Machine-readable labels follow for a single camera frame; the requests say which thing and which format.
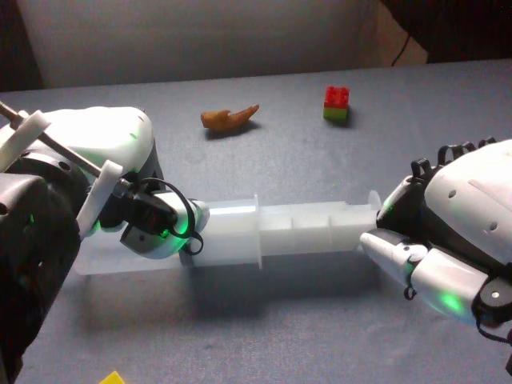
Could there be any beige cardboard sheet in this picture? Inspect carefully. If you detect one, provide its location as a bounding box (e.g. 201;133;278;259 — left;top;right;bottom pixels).
359;0;429;68

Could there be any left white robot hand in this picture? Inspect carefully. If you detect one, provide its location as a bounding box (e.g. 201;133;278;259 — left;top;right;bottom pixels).
39;106;211;262

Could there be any yellow block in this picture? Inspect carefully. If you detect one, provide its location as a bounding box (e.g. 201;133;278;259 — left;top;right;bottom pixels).
98;370;127;384

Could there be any brown toy chicken piece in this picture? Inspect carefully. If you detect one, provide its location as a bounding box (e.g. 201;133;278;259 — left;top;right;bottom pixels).
200;103;260;132

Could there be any white backdrop board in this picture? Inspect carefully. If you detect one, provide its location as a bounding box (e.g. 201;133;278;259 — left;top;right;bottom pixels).
15;0;379;88

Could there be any red and green building block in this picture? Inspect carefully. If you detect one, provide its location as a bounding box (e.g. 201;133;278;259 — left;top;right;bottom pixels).
322;86;351;123

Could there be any thin black cable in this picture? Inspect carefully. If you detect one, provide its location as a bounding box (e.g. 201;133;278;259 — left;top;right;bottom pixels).
391;34;411;67

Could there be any large translucent plastic syringe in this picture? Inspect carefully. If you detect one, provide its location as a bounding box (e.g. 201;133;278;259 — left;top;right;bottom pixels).
74;190;385;277

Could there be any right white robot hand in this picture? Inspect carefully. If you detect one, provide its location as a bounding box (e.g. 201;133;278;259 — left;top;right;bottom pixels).
359;138;512;333

